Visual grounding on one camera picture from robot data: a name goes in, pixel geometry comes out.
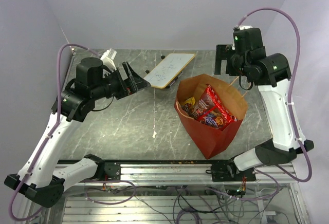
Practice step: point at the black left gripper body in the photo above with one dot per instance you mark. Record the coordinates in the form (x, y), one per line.
(120, 88)

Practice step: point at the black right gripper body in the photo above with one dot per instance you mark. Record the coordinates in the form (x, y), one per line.
(224, 52)

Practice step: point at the red cookie snack bag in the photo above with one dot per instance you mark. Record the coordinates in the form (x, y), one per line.
(209, 110)

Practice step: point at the red brown paper bag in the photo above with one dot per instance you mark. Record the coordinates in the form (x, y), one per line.
(210, 141)

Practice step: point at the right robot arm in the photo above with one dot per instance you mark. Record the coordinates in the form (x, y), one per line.
(272, 77)

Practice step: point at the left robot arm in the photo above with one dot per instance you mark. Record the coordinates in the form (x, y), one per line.
(38, 180)

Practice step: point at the yellow m&m's candy packet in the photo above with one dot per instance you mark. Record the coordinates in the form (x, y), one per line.
(188, 104)

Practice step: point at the small whiteboard with yellow frame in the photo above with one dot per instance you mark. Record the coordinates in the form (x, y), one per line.
(168, 69)

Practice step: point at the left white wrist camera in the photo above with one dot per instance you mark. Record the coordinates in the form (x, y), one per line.
(108, 59)

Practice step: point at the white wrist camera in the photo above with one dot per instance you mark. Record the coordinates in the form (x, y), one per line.
(108, 59)
(241, 27)

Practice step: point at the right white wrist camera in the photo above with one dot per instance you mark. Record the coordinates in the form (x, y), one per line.
(241, 27)

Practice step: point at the aluminium mounting rail frame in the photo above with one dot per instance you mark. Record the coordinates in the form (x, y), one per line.
(181, 192)

